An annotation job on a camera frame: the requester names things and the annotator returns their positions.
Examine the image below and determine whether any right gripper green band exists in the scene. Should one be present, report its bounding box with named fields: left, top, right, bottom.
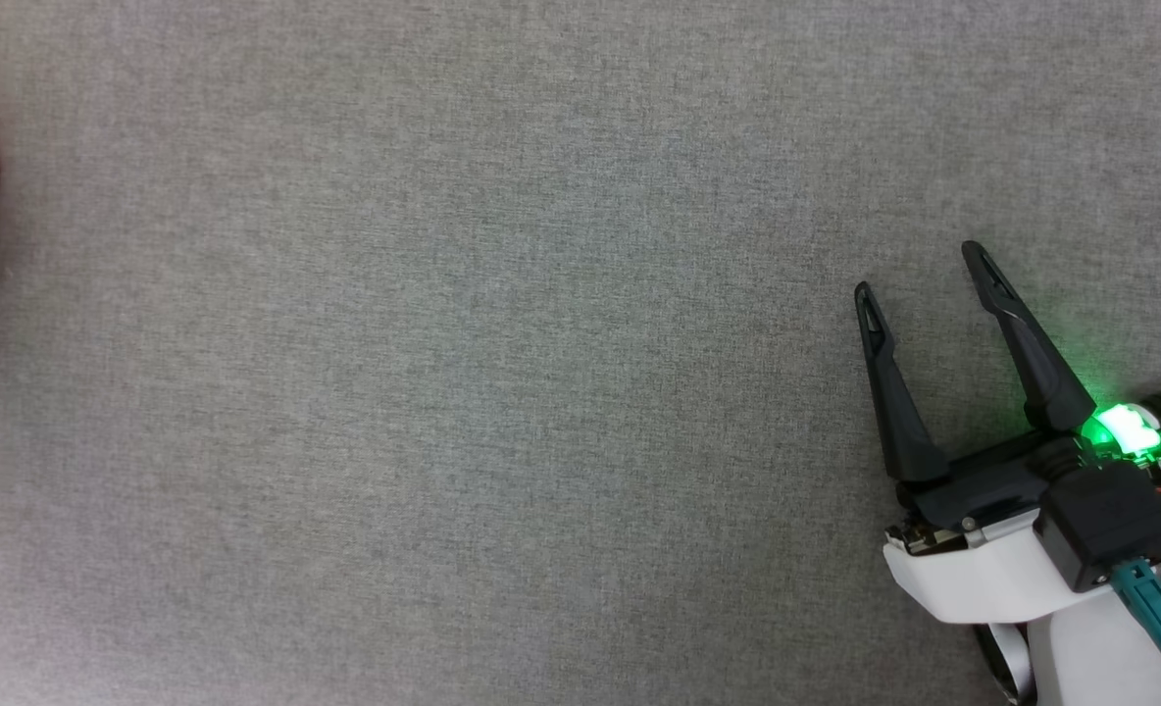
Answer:
left=853, top=240, right=1161, bottom=626

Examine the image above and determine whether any teal connector cable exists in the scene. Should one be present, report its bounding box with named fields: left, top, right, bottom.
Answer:
left=1108, top=557, right=1161, bottom=692

